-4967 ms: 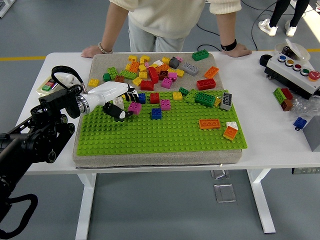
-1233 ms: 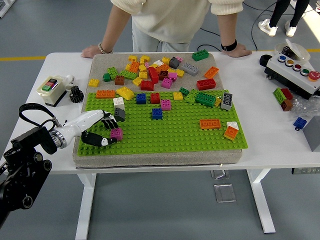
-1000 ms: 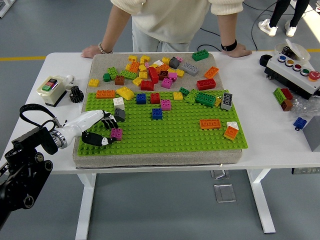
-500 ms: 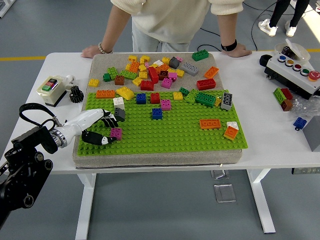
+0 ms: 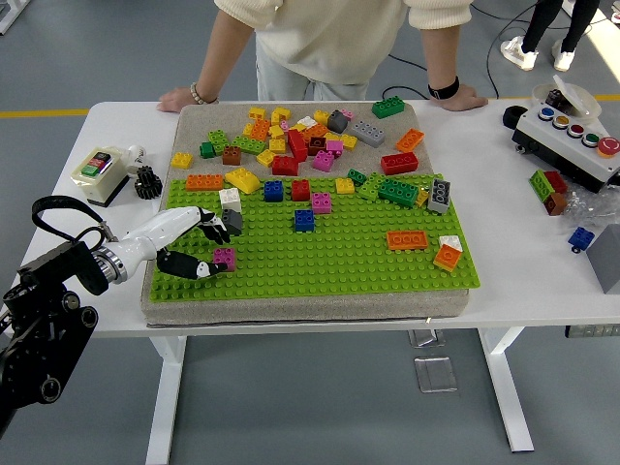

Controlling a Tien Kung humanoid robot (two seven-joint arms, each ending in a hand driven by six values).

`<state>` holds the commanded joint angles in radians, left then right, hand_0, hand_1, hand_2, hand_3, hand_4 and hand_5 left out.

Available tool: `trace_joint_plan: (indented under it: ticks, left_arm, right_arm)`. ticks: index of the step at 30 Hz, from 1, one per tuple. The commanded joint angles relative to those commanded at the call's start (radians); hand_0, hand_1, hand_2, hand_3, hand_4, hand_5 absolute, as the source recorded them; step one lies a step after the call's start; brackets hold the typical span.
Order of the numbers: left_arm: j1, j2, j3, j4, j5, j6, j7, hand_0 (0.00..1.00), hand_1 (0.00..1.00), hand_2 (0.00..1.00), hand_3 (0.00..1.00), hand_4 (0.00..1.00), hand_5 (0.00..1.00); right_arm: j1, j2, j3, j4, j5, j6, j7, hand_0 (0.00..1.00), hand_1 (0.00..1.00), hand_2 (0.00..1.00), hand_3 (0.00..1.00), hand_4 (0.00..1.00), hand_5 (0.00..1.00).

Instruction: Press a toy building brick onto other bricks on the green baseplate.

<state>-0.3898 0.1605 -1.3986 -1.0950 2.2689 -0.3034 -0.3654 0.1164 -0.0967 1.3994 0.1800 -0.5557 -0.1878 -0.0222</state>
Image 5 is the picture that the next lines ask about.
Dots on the person's right hand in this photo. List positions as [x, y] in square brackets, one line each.
[175, 100]

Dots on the grey long brick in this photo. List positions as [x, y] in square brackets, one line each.
[439, 196]
[368, 133]

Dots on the pink square brick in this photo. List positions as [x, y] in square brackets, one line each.
[225, 259]
[323, 161]
[321, 203]

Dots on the brown square brick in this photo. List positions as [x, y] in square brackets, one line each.
[231, 156]

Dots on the blue square brick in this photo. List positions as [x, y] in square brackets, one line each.
[273, 192]
[304, 221]

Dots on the white table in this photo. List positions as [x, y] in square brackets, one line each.
[523, 271]

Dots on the small pink brick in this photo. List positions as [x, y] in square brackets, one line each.
[348, 114]
[284, 126]

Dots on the clear plastic bag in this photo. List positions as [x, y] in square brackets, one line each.
[588, 208]

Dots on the white push-button control box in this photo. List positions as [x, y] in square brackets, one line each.
[557, 140]

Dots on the table control panel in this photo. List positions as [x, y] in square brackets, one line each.
[591, 331]

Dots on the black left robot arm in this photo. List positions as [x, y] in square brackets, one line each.
[58, 271]

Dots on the yellow square brick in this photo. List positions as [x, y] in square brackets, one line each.
[345, 186]

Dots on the person's left forearm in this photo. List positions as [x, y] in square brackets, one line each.
[440, 53]

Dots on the white square brick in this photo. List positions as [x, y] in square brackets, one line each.
[230, 199]

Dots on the dark grey slope brick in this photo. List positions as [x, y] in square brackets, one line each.
[235, 223]
[336, 122]

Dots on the orange flat brick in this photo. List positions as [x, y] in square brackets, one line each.
[407, 240]

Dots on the black gear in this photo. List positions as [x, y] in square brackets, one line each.
[147, 183]

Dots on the orange and yellow brick stack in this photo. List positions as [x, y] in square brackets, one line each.
[447, 258]

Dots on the grey-brown foam mat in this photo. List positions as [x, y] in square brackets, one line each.
[300, 312]

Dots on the green studded baseplate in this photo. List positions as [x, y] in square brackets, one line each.
[339, 271]

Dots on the red square brick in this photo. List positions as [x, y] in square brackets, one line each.
[300, 191]

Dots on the yellow angled brick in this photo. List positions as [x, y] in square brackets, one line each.
[280, 114]

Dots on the grey box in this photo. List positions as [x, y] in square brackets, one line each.
[608, 264]

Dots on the clear round container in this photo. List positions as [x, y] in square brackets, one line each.
[579, 99]

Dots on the dark small part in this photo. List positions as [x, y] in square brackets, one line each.
[556, 99]

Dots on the dark green long brick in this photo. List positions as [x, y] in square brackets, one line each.
[398, 193]

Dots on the dark red brick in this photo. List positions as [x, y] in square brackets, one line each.
[317, 145]

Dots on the yellow curved brick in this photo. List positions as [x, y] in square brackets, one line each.
[242, 180]

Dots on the orange long brick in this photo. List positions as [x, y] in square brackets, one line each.
[204, 183]

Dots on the beige switch box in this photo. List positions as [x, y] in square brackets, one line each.
[99, 167]

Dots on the person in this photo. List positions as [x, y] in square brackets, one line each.
[329, 39]
[537, 24]

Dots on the person's right forearm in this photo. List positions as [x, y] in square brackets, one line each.
[220, 53]

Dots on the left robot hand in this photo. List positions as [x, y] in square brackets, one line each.
[164, 227]

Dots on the person's left hand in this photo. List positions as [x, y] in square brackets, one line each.
[465, 99]

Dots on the light green long brick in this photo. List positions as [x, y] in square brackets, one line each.
[248, 145]

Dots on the red tall brick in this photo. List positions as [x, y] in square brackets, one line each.
[297, 145]

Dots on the white furniture base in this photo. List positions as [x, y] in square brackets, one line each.
[9, 19]

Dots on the red long brick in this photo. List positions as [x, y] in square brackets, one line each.
[399, 164]

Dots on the black wristwatch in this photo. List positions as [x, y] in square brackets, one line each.
[443, 90]

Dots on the small dark green brick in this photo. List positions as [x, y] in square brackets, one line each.
[357, 177]
[207, 150]

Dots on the clear floor plate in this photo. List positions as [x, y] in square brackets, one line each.
[436, 374]
[426, 338]

